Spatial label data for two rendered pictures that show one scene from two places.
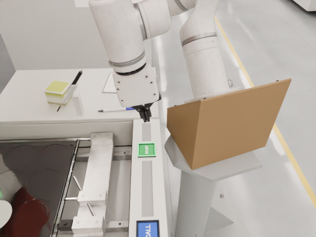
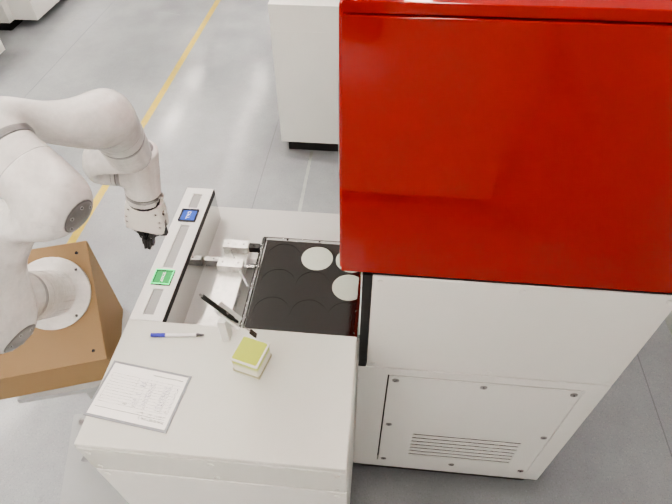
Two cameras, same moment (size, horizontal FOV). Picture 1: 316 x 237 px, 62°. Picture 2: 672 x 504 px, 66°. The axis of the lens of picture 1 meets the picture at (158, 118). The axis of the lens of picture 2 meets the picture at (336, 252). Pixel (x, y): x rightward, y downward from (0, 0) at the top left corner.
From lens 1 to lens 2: 1.67 m
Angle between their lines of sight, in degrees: 91
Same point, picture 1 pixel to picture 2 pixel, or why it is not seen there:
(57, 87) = (249, 347)
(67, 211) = not seen: hidden behind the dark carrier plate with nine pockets
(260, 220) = (39, 461)
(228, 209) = (74, 483)
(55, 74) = (267, 442)
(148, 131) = (151, 303)
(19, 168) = (305, 299)
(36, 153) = (288, 315)
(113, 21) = not seen: hidden behind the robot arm
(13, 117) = (316, 339)
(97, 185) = (226, 280)
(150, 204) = (179, 233)
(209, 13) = not seen: outside the picture
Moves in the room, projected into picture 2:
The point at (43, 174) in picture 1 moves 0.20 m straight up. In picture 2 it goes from (278, 290) to (271, 244)
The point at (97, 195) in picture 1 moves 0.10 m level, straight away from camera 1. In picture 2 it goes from (225, 261) to (228, 286)
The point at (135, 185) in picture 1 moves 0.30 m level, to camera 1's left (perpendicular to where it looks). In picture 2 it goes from (186, 247) to (282, 256)
